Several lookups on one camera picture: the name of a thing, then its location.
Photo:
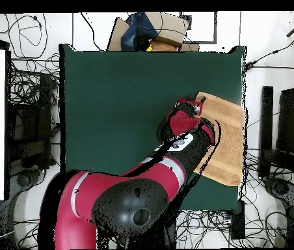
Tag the black upright bar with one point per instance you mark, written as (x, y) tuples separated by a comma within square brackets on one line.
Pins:
[(266, 117)]

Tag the orange terry towel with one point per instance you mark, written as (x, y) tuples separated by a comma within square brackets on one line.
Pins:
[(227, 117)]

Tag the black square case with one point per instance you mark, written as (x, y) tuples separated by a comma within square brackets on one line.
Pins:
[(290, 117)]

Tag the small yellow item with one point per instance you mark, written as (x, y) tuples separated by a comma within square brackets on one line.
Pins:
[(149, 48)]

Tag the black equipment box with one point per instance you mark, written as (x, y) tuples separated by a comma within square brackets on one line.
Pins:
[(36, 130)]

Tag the blue denim garment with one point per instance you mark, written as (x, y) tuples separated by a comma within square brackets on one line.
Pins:
[(136, 33)]

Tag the black power adapter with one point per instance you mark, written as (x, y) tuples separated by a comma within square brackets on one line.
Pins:
[(238, 221)]

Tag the brown cardboard box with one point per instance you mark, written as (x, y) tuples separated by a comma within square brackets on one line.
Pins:
[(170, 23)]

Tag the dark green table cloth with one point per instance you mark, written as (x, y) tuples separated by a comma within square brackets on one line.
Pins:
[(123, 104)]

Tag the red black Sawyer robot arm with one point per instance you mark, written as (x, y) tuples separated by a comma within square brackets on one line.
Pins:
[(126, 187)]

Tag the grey square floor frame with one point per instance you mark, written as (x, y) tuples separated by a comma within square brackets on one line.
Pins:
[(216, 26)]

